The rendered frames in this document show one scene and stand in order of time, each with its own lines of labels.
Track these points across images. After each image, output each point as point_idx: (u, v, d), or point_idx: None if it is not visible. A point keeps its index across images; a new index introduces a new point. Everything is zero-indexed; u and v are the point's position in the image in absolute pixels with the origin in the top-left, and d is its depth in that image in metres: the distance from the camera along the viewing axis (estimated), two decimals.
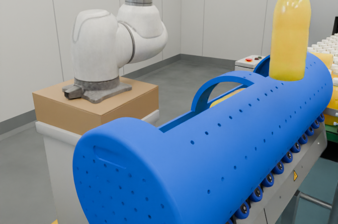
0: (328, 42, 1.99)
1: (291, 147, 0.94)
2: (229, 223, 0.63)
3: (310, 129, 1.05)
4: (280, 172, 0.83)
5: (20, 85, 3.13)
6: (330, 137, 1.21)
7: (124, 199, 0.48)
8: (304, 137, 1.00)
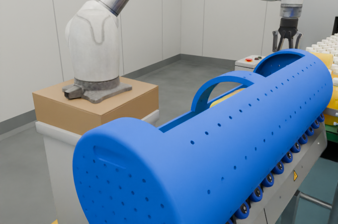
0: (328, 42, 1.99)
1: (291, 147, 0.94)
2: (229, 223, 0.63)
3: (310, 129, 1.05)
4: (280, 172, 0.83)
5: (20, 85, 3.13)
6: (330, 137, 1.21)
7: (124, 199, 0.48)
8: (304, 137, 1.00)
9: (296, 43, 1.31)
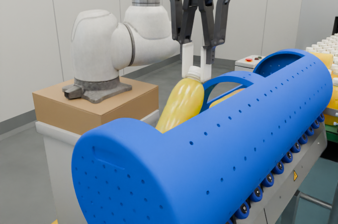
0: (328, 42, 1.99)
1: (292, 148, 0.94)
2: (229, 223, 0.63)
3: (310, 129, 1.05)
4: (280, 172, 0.83)
5: (20, 85, 3.13)
6: (330, 137, 1.21)
7: (123, 200, 0.48)
8: (304, 137, 1.00)
9: (216, 15, 0.53)
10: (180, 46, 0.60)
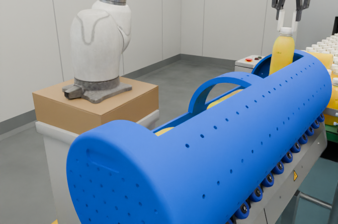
0: (328, 42, 1.99)
1: (294, 151, 0.94)
2: (227, 221, 0.63)
3: (311, 130, 1.05)
4: (282, 172, 0.83)
5: (20, 85, 3.13)
6: (330, 137, 1.21)
7: (118, 204, 0.47)
8: (305, 137, 1.00)
9: None
10: (277, 11, 0.96)
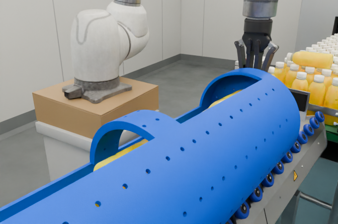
0: (328, 42, 1.99)
1: (297, 143, 0.97)
2: None
3: (311, 129, 1.06)
4: None
5: (20, 85, 3.13)
6: (330, 137, 1.21)
7: None
8: (304, 137, 1.00)
9: (244, 54, 0.88)
10: None
